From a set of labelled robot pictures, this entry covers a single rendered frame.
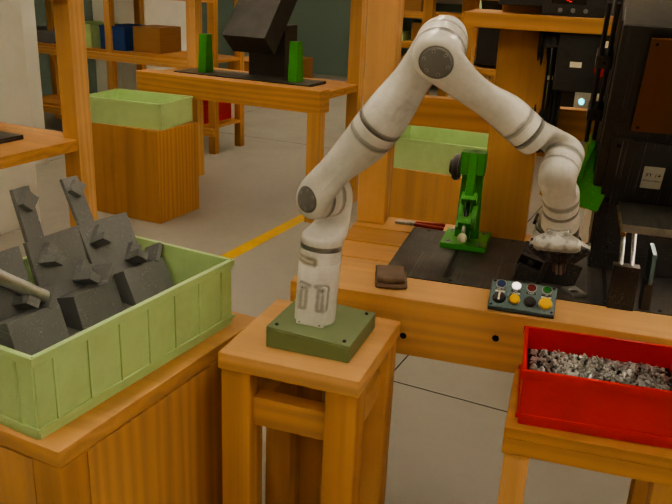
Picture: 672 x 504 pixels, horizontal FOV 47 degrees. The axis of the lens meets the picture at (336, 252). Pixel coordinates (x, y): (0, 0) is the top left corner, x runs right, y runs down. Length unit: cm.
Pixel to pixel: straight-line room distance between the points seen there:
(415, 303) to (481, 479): 111
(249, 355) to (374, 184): 93
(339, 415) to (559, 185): 64
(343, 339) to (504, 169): 91
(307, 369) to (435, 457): 135
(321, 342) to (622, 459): 63
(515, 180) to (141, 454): 131
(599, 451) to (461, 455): 138
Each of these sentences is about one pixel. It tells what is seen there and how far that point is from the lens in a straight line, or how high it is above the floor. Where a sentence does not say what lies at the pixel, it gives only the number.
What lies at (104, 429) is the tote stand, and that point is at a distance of 160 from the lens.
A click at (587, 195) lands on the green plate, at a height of 114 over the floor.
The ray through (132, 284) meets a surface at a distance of 193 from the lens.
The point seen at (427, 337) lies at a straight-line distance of 189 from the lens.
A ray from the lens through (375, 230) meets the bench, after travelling 240.
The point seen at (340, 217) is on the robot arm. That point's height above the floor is 113.
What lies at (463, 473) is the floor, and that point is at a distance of 284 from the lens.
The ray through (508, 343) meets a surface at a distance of 186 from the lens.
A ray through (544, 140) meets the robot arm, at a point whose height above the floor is 136.
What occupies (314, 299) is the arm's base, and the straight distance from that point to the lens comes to 167.
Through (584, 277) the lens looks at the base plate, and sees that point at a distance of 213.
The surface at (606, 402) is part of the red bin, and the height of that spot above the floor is 88.
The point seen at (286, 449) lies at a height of 47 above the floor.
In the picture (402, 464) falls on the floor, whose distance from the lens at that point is 285.
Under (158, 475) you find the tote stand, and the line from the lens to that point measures 181.
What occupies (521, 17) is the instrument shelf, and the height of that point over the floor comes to 153.
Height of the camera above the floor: 162
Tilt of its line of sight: 20 degrees down
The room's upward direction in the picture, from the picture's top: 2 degrees clockwise
